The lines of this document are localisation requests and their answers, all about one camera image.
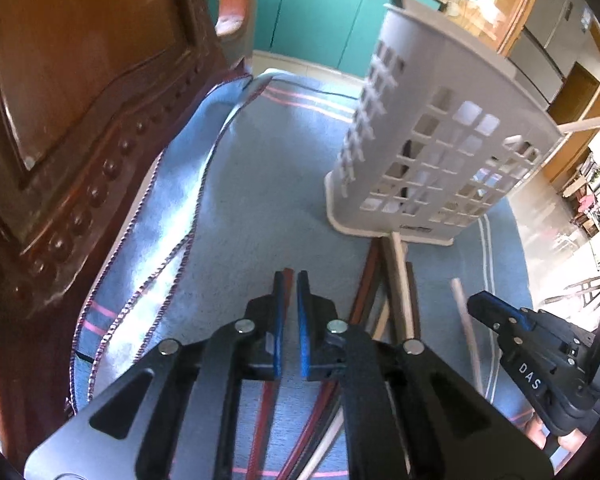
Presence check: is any wooden stool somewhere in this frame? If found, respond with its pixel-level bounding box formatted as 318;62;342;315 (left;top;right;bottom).
542;272;600;311

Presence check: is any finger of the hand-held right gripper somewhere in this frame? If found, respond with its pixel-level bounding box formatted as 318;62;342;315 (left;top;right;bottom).
497;334;556;403
467;291;593;356

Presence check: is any wooden door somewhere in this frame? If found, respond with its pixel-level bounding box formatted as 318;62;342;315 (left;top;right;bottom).
545;60;600;126

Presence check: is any blue striped towel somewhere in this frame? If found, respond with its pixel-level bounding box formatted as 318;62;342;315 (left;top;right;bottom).
69;70;536;480

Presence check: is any dark brown chopstick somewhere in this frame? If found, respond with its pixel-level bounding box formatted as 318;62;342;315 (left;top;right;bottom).
405;261;423;338
365;240;396;341

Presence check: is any white plastic utensil basket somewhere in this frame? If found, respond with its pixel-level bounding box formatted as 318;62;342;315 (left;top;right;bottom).
324;4;566;247

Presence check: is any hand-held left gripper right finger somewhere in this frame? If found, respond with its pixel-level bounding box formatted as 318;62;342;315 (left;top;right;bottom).
296;270;556;480

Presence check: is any silver refrigerator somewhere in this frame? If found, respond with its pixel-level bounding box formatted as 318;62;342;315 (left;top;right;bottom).
510;0;596;106

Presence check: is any carved wooden chair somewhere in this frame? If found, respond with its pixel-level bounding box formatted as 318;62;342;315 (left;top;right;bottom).
0;0;258;461

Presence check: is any distant wooden furniture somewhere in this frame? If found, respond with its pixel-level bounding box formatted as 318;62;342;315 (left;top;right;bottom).
562;145;600;241

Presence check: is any teal cabinet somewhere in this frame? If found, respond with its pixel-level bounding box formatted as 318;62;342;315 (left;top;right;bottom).
200;0;446;78

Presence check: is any wooden glass cabinet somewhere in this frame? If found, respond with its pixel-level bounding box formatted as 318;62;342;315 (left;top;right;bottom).
430;0;546;56

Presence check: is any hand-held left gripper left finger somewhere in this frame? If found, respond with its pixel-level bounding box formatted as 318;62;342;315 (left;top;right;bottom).
24;270;286;480

